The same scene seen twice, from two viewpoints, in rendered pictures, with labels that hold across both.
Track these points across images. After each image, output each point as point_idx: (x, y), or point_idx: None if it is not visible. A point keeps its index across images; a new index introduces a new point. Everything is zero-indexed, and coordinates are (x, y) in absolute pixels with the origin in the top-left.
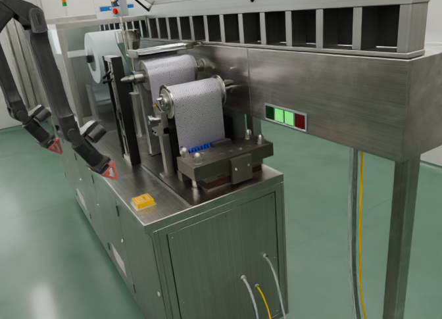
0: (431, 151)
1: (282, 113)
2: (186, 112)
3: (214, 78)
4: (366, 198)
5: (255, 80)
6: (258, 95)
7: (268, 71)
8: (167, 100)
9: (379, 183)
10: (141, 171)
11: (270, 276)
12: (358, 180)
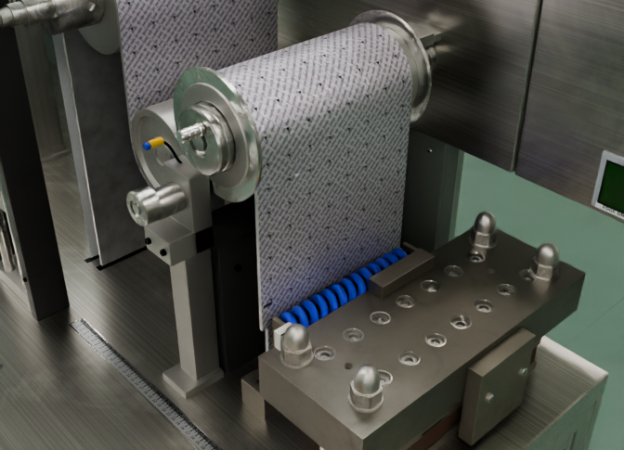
0: None
1: None
2: (296, 180)
3: (382, 26)
4: (600, 268)
5: (570, 58)
6: (570, 115)
7: None
8: (227, 140)
9: (619, 222)
10: (84, 355)
11: None
12: (567, 214)
